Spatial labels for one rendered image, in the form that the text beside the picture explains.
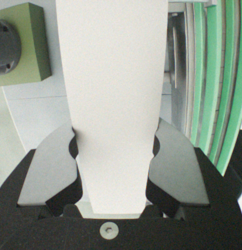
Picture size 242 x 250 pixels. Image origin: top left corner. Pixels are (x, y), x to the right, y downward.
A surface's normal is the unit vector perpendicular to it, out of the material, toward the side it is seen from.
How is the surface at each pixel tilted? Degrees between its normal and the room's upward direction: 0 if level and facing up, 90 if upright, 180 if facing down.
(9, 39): 73
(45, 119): 0
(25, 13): 2
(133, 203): 0
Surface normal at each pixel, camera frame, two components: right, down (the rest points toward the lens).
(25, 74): 0.02, 0.53
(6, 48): 0.95, 0.25
